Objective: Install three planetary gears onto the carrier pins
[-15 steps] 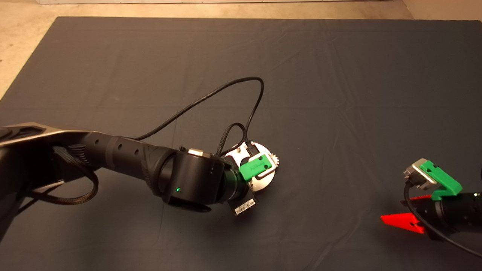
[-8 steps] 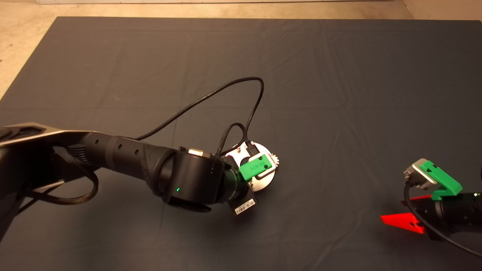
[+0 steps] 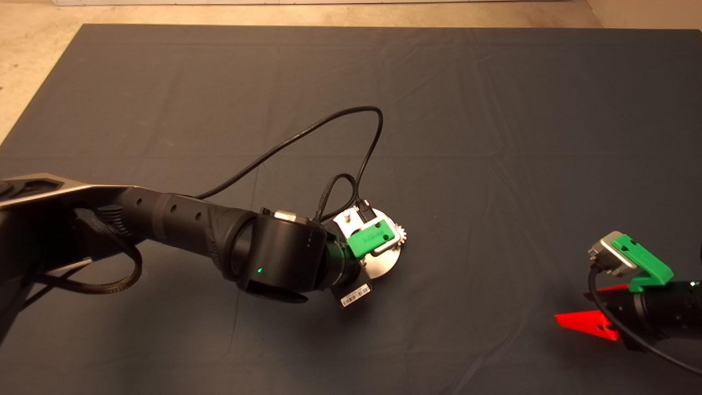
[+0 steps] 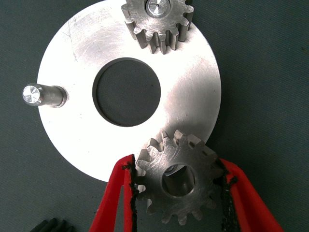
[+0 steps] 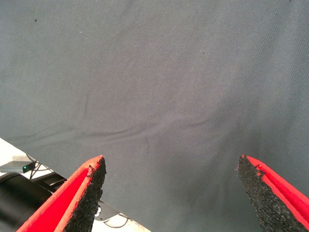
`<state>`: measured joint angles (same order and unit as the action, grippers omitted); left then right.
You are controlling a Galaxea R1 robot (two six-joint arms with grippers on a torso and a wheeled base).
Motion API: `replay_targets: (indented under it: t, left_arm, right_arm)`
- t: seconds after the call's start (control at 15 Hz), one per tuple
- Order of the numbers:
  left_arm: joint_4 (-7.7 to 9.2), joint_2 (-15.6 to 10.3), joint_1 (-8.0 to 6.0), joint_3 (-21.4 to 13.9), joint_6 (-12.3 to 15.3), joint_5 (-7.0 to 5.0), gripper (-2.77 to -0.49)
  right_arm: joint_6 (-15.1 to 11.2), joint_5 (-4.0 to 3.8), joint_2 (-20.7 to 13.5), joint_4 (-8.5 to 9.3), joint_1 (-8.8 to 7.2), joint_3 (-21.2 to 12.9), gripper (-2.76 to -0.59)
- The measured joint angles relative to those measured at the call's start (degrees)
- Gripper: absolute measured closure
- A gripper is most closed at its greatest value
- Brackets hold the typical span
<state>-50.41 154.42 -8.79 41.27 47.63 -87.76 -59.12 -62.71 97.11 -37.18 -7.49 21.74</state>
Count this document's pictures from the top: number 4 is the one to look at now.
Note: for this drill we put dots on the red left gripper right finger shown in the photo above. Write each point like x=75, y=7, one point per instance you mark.
x=246, y=200

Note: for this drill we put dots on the small steel planetary gear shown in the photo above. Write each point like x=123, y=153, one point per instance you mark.
x=157, y=26

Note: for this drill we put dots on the round metal carrier plate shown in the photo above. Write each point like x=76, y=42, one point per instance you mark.
x=79, y=133

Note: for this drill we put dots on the dark grey table cloth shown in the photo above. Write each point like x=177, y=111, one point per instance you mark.
x=253, y=72

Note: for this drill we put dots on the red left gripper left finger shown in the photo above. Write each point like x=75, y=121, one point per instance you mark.
x=113, y=193

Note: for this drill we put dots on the white gear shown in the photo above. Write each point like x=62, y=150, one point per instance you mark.
x=157, y=169

